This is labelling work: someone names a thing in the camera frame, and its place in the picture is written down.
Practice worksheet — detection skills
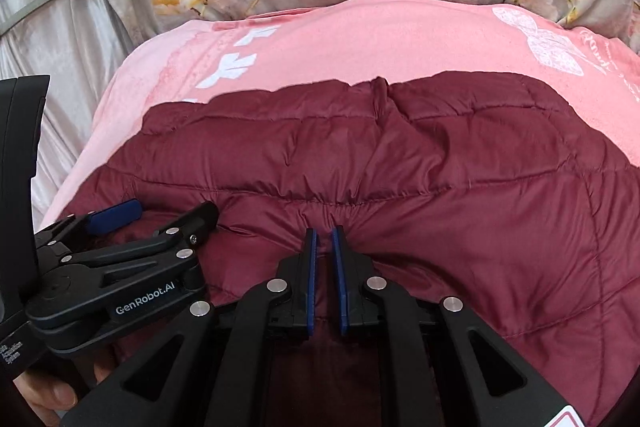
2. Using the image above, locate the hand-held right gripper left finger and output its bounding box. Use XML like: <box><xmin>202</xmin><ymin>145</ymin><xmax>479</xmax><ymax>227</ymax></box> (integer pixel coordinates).
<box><xmin>60</xmin><ymin>227</ymin><xmax>321</xmax><ymax>427</ymax></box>

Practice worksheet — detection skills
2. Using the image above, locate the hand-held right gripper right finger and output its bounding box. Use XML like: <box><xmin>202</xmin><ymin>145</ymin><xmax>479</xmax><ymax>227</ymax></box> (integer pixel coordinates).
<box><xmin>330</xmin><ymin>224</ymin><xmax>573</xmax><ymax>427</ymax></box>

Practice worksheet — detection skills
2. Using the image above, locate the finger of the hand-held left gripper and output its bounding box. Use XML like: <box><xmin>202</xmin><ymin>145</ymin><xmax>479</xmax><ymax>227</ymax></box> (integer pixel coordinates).
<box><xmin>59</xmin><ymin>200</ymin><xmax>221</xmax><ymax>271</ymax></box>
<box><xmin>35</xmin><ymin>199</ymin><xmax>144</xmax><ymax>249</ymax></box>

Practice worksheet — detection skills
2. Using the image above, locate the maroon quilted puffer jacket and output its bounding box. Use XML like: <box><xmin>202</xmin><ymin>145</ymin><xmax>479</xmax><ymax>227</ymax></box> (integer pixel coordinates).
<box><xmin>47</xmin><ymin>74</ymin><xmax>640</xmax><ymax>427</ymax></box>

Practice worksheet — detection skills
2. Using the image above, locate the person's left hand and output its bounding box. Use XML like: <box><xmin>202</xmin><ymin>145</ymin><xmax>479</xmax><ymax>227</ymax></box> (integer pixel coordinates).
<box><xmin>15</xmin><ymin>347</ymin><xmax>119</xmax><ymax>415</ymax></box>

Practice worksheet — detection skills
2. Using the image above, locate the silver satin curtain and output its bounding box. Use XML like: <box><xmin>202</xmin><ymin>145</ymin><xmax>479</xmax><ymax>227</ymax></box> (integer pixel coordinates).
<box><xmin>0</xmin><ymin>0</ymin><xmax>132</xmax><ymax>220</ymax></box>

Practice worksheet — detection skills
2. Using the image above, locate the pink printed blanket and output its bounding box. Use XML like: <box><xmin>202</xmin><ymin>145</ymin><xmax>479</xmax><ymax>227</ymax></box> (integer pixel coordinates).
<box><xmin>40</xmin><ymin>0</ymin><xmax>640</xmax><ymax>228</ymax></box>

